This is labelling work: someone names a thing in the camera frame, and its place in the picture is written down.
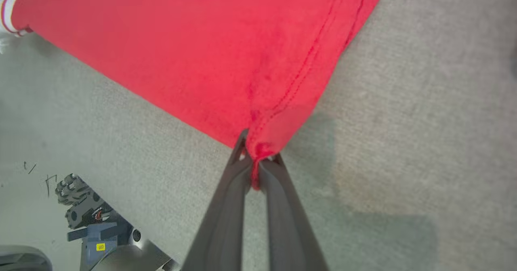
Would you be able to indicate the dark grey rounded base cover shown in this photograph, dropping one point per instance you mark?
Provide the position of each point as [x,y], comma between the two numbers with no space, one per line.
[22,261]

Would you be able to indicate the grey robot base chassis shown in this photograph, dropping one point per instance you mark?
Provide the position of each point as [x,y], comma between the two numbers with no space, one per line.
[105,238]

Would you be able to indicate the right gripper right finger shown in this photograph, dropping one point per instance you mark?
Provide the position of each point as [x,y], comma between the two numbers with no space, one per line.
[288,230]

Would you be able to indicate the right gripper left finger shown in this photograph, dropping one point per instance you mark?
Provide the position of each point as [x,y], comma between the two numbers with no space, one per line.
[226,222]

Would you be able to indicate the red and white sports jersey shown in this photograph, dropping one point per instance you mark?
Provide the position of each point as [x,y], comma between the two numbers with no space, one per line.
[202,53]

